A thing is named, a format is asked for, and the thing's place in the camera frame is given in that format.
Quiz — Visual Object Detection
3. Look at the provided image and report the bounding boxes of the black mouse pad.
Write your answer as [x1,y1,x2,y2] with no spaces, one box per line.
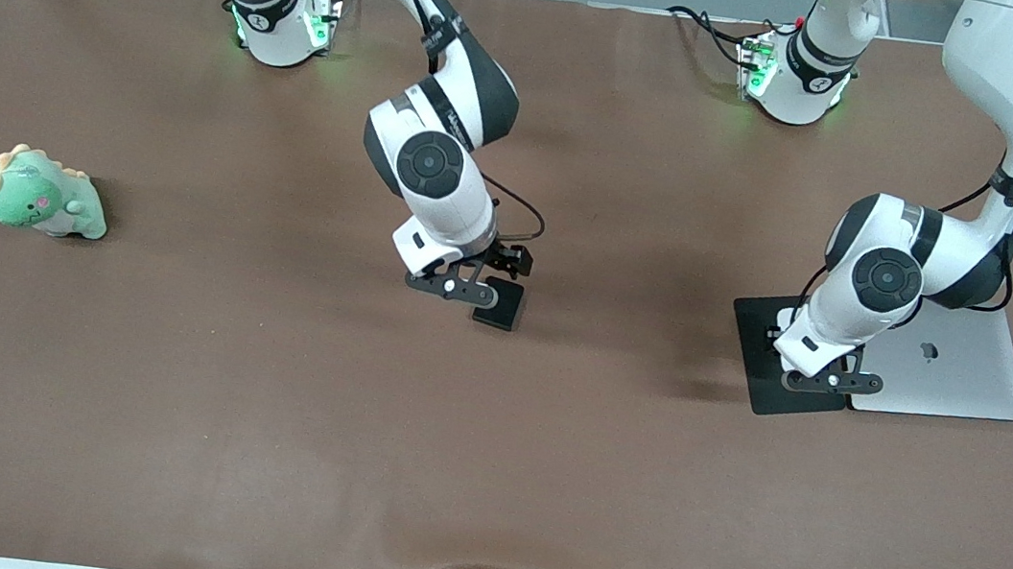
[720,288,860,427]

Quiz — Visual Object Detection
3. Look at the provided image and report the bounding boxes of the silver laptop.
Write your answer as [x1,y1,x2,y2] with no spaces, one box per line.
[847,290,1013,431]

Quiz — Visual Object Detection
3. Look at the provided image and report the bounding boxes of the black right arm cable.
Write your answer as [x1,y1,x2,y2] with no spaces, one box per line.
[320,0,575,253]

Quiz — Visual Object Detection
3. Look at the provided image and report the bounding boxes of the black cables at arm base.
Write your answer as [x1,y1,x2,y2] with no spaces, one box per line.
[660,3,765,71]

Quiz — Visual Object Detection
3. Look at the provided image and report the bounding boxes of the black phone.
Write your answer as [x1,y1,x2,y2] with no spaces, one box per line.
[470,275,528,333]

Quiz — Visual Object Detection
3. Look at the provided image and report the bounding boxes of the green dinosaur plush toy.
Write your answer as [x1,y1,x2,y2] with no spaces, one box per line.
[0,141,116,243]

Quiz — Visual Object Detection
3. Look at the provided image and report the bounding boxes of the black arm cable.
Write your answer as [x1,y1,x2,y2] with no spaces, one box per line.
[793,128,1013,340]
[320,0,575,253]

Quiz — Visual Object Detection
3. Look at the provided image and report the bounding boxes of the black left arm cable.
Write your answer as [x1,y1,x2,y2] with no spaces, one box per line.
[793,128,1013,340]

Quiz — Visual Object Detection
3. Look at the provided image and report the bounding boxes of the brown table cover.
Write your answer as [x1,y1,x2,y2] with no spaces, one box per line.
[0,0,1013,569]

